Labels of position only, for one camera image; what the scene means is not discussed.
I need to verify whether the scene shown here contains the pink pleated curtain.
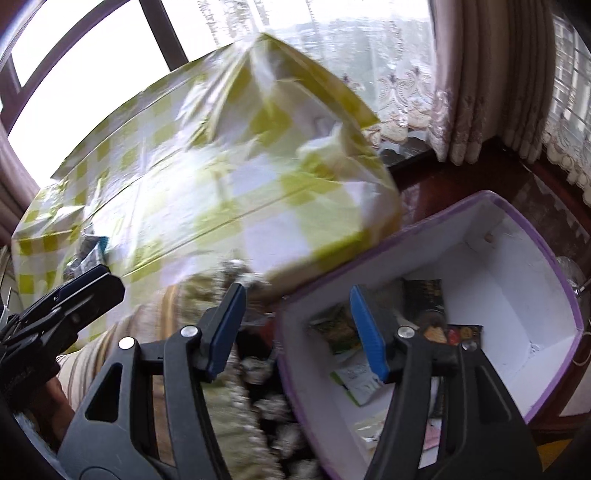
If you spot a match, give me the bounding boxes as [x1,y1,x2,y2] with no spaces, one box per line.
[428,0,556,165]

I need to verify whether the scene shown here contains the dark window frame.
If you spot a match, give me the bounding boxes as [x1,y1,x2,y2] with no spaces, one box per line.
[0,0,195,134]

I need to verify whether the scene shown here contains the pale bread packet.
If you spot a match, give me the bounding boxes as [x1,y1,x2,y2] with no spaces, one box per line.
[353,414,394,445]

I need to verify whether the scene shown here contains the white green snack packet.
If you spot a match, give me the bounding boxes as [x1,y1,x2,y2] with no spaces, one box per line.
[329,350,387,408]

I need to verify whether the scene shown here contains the dark cracker packet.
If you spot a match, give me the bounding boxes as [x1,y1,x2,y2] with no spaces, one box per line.
[403,279,450,343]

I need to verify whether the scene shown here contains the yellow checked plastic tablecloth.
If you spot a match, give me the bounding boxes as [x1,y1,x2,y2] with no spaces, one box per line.
[11,32,402,342]

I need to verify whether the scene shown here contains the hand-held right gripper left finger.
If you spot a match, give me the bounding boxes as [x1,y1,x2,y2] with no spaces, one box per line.
[58,281,247,480]

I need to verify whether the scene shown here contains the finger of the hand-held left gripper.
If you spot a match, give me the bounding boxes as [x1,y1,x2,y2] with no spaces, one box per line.
[50,264,112,297]
[17,274,127,343]

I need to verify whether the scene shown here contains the purple rimmed white box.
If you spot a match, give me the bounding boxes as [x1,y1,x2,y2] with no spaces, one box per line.
[274,189,585,480]

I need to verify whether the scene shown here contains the green patterned snack packet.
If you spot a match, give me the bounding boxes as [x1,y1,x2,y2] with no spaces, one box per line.
[308,304,364,354]

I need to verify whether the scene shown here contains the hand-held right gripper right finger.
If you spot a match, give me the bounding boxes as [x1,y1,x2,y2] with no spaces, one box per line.
[349,284,544,480]

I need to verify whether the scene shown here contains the striped plush cushion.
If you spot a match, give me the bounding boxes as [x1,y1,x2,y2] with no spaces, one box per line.
[55,258,324,480]

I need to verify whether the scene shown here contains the silver crumpled snack packet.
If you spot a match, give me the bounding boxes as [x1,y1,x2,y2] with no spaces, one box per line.
[68,240,100,278]

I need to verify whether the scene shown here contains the white lace curtain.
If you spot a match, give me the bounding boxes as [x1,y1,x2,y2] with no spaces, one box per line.
[198,0,445,145]
[539,14,591,205]

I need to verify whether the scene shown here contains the clear glass object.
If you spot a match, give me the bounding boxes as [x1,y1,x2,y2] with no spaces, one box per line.
[556,255,591,297]

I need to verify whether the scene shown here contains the red dark snack packet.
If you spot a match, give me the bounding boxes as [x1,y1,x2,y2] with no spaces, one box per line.
[445,324,484,352]

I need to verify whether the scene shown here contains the pink snack packet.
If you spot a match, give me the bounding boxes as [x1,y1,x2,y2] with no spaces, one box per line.
[421,416,447,452]

